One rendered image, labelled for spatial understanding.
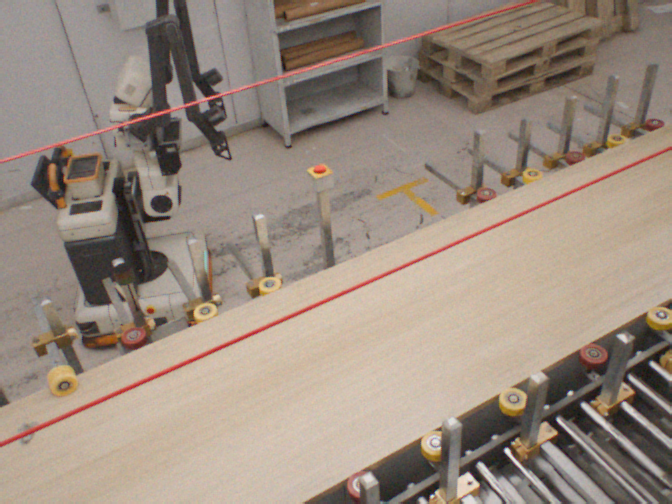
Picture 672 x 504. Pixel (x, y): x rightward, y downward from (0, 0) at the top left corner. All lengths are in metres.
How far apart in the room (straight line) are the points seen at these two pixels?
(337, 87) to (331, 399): 3.85
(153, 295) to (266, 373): 1.46
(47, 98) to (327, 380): 3.27
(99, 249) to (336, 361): 1.54
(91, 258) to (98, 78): 1.83
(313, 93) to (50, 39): 1.99
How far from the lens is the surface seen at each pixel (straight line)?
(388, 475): 2.12
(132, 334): 2.39
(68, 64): 4.81
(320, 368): 2.14
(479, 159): 2.88
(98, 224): 3.23
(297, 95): 5.45
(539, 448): 2.06
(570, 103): 3.14
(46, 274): 4.38
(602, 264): 2.58
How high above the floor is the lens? 2.50
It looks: 39 degrees down
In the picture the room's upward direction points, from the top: 5 degrees counter-clockwise
